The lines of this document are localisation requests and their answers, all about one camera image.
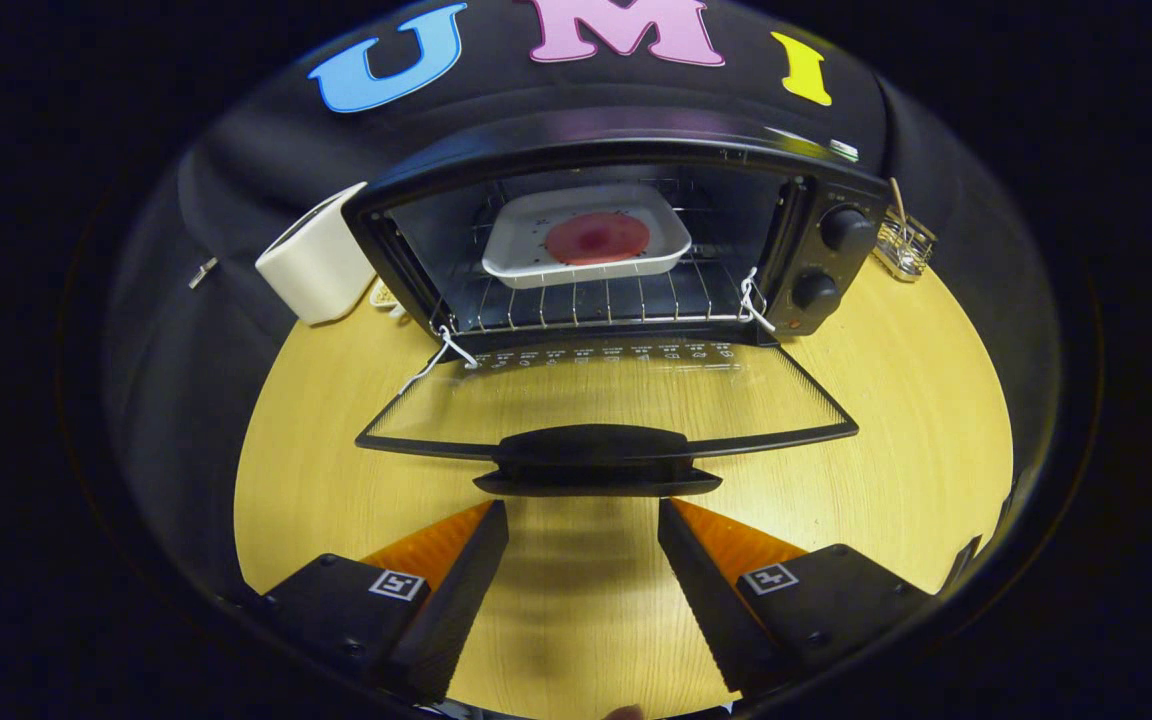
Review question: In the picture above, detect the white square plate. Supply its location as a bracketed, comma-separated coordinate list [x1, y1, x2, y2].
[481, 183, 693, 290]

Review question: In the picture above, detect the pink meat slice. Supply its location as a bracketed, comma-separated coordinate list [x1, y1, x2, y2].
[545, 212, 652, 267]

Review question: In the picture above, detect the white string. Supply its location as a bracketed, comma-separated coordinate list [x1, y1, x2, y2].
[739, 267, 777, 333]
[398, 323, 479, 396]

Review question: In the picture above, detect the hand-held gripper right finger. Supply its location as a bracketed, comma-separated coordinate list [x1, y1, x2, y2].
[656, 496, 938, 697]

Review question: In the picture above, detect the metal wire oven rack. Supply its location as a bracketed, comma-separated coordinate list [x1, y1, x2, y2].
[451, 180, 757, 333]

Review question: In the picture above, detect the clear glass stick holder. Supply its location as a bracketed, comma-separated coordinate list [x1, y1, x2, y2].
[873, 178, 938, 282]

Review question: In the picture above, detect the black backdrop cloth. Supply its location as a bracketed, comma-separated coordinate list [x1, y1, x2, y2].
[106, 0, 1062, 601]

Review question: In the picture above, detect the white bread toaster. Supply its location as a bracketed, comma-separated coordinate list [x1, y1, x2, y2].
[255, 181, 377, 326]

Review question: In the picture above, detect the black toaster oven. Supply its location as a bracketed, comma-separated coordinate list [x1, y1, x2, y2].
[341, 108, 889, 499]

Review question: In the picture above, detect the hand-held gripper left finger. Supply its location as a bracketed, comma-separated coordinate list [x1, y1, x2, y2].
[256, 499, 511, 705]

